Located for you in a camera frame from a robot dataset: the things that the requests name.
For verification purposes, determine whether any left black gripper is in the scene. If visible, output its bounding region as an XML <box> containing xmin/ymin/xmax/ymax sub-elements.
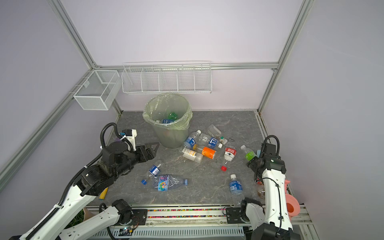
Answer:
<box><xmin>113</xmin><ymin>142</ymin><xmax>160</xmax><ymax>179</ymax></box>

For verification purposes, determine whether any blue label bottle white cap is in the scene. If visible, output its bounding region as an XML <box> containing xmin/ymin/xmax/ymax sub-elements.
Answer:
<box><xmin>156</xmin><ymin>119</ymin><xmax>174</xmax><ymax>124</ymax></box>

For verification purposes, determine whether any green soda bottle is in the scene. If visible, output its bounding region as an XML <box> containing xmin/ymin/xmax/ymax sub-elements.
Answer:
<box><xmin>168</xmin><ymin>112</ymin><xmax>178</xmax><ymax>121</ymax></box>

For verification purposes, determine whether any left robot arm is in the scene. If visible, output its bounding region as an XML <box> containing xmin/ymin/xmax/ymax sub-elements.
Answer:
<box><xmin>11</xmin><ymin>142</ymin><xmax>160</xmax><ymax>240</ymax></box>

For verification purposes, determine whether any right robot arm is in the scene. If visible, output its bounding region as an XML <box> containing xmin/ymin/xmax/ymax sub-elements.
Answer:
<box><xmin>223</xmin><ymin>142</ymin><xmax>301</xmax><ymax>240</ymax></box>

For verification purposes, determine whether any green mesh trash bin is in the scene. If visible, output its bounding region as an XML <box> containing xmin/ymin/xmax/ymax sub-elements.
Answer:
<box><xmin>143</xmin><ymin>93</ymin><xmax>193</xmax><ymax>149</ymax></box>

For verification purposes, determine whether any blue label bottle near bin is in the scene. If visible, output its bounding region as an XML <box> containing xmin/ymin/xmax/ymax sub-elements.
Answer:
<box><xmin>184</xmin><ymin>130</ymin><xmax>202</xmax><ymax>149</ymax></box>

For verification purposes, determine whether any green label bottle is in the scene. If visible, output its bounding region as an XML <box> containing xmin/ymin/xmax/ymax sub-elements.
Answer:
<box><xmin>241</xmin><ymin>145</ymin><xmax>257</xmax><ymax>162</ymax></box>

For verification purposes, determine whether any crushed blue label bottle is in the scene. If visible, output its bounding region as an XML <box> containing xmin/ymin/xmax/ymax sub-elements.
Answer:
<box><xmin>141</xmin><ymin>163</ymin><xmax>163</xmax><ymax>185</ymax></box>

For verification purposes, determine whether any colourful label clear bottle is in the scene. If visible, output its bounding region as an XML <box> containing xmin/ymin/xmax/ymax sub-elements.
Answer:
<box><xmin>153</xmin><ymin>175</ymin><xmax>189</xmax><ymax>192</ymax></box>

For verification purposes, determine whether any red label bottle red cap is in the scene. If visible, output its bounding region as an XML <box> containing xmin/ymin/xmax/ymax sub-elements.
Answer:
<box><xmin>220</xmin><ymin>145</ymin><xmax>237</xmax><ymax>172</ymax></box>

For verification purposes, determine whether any blue label bottle right front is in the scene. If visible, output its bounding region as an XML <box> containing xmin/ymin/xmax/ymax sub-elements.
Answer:
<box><xmin>229</xmin><ymin>174</ymin><xmax>245</xmax><ymax>207</ymax></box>

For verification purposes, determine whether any small green white cap bottle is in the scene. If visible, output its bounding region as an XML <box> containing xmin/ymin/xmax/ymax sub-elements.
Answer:
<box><xmin>220</xmin><ymin>137</ymin><xmax>228</xmax><ymax>145</ymax></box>

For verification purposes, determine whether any white label milky bottle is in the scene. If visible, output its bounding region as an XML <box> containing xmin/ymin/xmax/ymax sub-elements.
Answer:
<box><xmin>182</xmin><ymin>148</ymin><xmax>203</xmax><ymax>163</ymax></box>

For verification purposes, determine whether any pink watering can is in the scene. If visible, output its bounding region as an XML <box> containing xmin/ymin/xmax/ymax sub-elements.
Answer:
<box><xmin>285</xmin><ymin>180</ymin><xmax>301</xmax><ymax>220</ymax></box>

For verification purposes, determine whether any orange label juice bottle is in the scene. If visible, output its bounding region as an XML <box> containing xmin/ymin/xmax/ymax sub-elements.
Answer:
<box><xmin>193</xmin><ymin>144</ymin><xmax>216</xmax><ymax>160</ymax></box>

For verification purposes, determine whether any blue label bottle far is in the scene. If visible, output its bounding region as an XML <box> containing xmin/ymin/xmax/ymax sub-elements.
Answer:
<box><xmin>199</xmin><ymin>133</ymin><xmax>223</xmax><ymax>150</ymax></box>

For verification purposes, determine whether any clear square bottle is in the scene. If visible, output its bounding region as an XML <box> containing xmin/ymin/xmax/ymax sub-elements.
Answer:
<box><xmin>207</xmin><ymin>125</ymin><xmax>222</xmax><ymax>139</ymax></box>

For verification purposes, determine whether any blue yellow garden fork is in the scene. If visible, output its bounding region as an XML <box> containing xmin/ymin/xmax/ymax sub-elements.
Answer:
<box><xmin>99</xmin><ymin>188</ymin><xmax>109</xmax><ymax>200</ymax></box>

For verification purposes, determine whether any small white mesh basket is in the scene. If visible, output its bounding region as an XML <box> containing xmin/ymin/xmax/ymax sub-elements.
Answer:
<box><xmin>74</xmin><ymin>70</ymin><xmax>122</xmax><ymax>111</ymax></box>

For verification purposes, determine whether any potted green plant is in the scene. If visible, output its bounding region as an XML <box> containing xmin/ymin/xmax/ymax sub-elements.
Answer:
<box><xmin>65</xmin><ymin>210</ymin><xmax>85</xmax><ymax>229</ymax></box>

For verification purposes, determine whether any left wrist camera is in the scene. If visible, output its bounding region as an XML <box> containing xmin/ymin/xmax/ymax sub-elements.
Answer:
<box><xmin>120</xmin><ymin>129</ymin><xmax>137</xmax><ymax>152</ymax></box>

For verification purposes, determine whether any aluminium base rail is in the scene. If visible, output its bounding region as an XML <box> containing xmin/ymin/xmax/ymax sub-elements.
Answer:
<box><xmin>89</xmin><ymin>204</ymin><xmax>313</xmax><ymax>229</ymax></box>

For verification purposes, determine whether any long white wire shelf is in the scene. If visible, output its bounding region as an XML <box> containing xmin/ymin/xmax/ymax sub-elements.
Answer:
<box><xmin>122</xmin><ymin>61</ymin><xmax>213</xmax><ymax>94</ymax></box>

